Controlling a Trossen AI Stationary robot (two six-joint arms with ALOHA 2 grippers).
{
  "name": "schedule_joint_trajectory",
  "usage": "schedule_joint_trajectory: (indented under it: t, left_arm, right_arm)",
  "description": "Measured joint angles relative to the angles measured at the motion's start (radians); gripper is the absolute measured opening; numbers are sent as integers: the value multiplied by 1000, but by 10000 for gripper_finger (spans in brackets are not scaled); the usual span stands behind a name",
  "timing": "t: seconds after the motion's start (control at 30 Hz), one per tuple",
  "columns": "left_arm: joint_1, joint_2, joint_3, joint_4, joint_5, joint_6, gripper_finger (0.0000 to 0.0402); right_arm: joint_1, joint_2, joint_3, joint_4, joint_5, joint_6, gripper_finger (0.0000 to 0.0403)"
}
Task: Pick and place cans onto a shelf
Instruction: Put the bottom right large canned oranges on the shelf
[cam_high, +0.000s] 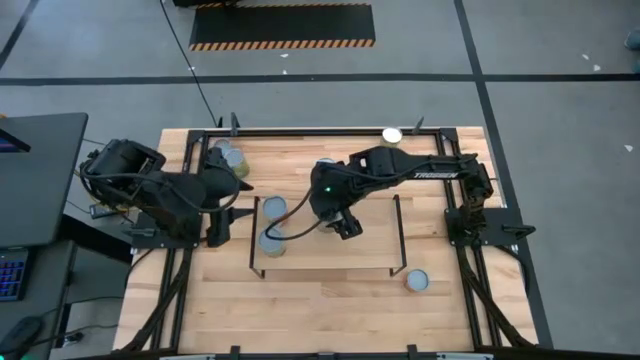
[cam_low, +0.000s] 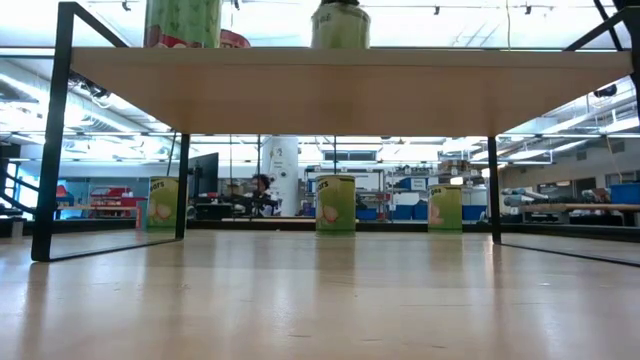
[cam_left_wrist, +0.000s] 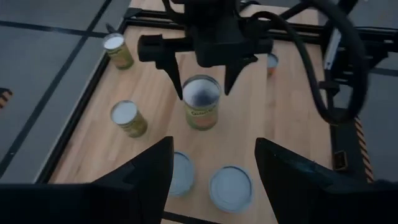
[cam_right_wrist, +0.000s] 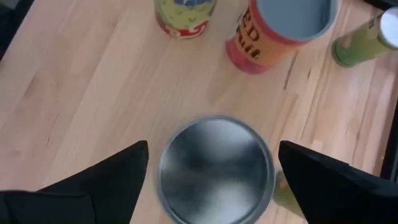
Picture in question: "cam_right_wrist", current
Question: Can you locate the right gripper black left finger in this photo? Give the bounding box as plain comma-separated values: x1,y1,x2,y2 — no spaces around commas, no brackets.
0,140,150,224

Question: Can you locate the green and red tin can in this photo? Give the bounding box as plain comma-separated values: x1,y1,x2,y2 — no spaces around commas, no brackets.
153,0,218,40

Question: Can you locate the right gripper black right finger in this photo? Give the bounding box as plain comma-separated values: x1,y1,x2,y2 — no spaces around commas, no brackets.
277,140,398,224

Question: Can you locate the green label tin can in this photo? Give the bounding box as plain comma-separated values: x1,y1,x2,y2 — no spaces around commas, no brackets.
155,114,306,224
330,6,398,68

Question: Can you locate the red orange label tin can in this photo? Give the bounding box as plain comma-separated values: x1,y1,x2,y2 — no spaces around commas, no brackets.
225,0,340,75

